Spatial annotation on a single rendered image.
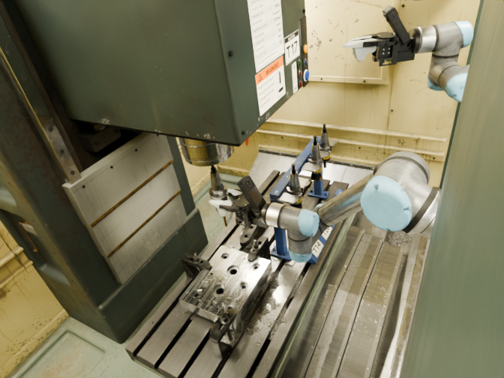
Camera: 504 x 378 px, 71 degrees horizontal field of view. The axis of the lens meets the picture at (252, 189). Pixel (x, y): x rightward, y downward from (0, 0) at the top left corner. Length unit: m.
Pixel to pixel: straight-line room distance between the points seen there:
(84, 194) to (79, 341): 0.85
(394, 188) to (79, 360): 1.56
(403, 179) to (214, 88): 0.46
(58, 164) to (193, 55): 0.67
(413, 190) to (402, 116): 1.13
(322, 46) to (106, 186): 1.21
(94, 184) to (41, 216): 0.19
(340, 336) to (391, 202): 0.79
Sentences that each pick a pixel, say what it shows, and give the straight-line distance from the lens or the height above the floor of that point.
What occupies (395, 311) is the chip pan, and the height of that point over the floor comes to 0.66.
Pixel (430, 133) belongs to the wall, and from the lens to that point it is 1.95.
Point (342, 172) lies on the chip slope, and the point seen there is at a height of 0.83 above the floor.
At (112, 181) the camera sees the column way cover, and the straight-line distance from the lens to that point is 1.41.
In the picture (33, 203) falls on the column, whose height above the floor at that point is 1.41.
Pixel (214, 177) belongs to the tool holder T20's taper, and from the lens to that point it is 1.13.
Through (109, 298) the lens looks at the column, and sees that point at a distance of 1.63.
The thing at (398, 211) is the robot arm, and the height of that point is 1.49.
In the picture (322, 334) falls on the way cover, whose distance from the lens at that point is 1.49.
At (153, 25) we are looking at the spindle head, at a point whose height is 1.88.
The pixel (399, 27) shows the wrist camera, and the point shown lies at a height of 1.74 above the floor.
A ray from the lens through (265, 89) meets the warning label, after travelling 0.93.
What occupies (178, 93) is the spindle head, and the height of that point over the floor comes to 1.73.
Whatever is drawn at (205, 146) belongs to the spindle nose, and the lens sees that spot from 1.00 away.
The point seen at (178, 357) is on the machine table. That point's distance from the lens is 1.33.
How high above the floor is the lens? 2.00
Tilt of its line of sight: 35 degrees down
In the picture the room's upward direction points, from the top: 9 degrees counter-clockwise
